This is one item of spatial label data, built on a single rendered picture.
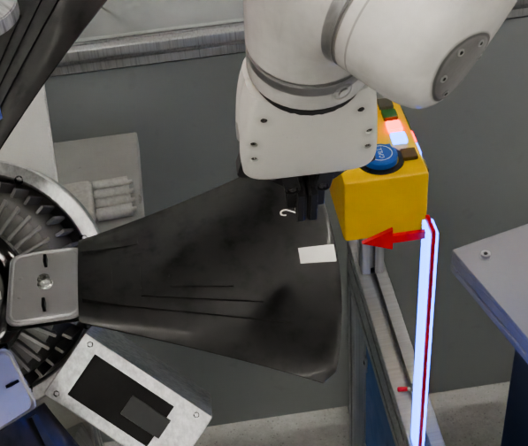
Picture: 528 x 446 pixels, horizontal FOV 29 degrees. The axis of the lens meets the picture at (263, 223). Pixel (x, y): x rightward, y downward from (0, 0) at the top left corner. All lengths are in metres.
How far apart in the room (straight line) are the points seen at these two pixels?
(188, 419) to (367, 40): 0.55
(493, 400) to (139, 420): 1.42
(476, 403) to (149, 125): 1.04
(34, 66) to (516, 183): 1.19
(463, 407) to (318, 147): 1.63
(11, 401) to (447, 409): 1.49
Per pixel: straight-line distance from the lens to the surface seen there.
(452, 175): 1.86
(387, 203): 1.20
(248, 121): 0.71
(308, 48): 0.61
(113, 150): 1.61
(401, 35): 0.56
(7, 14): 0.75
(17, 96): 0.89
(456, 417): 2.31
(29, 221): 1.03
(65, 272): 0.94
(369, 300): 1.33
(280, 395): 2.18
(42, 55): 0.89
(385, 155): 1.19
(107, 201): 1.49
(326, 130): 0.72
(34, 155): 1.15
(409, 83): 0.57
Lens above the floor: 1.81
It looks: 41 degrees down
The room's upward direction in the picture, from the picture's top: 5 degrees counter-clockwise
